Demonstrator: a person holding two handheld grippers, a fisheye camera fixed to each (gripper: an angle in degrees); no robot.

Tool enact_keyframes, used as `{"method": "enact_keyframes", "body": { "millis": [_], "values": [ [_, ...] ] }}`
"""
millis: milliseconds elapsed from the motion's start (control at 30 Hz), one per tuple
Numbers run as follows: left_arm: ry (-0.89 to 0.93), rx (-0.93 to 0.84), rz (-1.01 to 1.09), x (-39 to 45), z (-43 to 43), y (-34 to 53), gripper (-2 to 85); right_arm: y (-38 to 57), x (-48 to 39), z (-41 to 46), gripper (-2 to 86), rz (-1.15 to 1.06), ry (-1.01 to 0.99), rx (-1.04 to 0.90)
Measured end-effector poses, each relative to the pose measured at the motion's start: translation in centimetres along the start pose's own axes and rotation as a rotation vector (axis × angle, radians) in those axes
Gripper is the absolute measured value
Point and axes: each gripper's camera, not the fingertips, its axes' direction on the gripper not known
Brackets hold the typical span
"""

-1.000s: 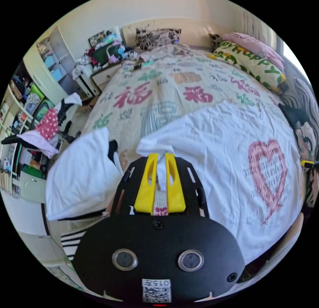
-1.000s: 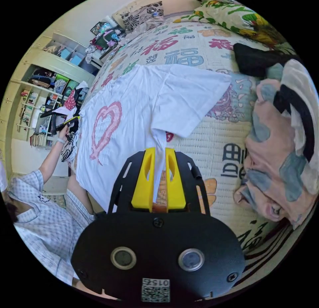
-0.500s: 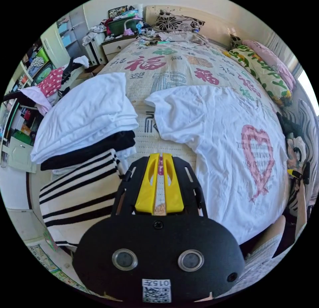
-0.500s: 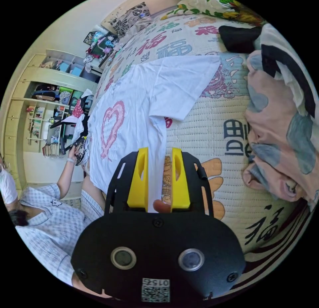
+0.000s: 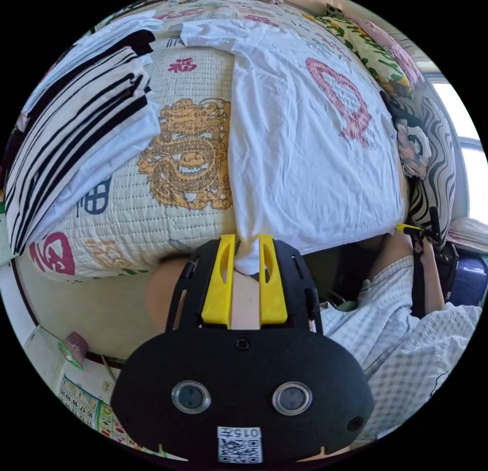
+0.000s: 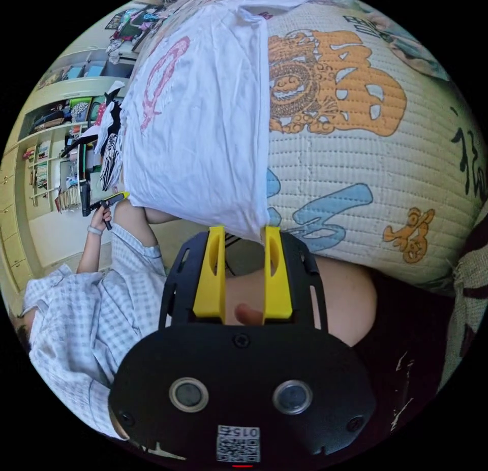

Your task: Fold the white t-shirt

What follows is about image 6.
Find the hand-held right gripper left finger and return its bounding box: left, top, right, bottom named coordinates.
left=192, top=225, right=227, bottom=322

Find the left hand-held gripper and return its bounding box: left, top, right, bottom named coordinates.
left=90, top=191, right=131, bottom=231

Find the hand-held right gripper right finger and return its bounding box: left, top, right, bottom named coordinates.
left=262, top=226, right=294, bottom=325

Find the white t-shirt with pink print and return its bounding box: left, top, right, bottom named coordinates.
left=120, top=0, right=329, bottom=247

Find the person's left forearm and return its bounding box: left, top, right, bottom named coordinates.
left=77, top=225, right=105, bottom=274

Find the person's left hand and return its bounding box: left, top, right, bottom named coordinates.
left=89, top=205, right=113, bottom=231

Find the person's right hand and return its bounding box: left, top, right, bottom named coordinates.
left=234, top=303, right=264, bottom=325

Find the shelf with books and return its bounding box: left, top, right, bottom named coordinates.
left=17, top=94, right=127, bottom=214

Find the bed with printed quilt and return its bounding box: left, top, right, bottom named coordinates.
left=129, top=0, right=488, bottom=295

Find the person's body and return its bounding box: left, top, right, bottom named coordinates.
left=15, top=205, right=458, bottom=465

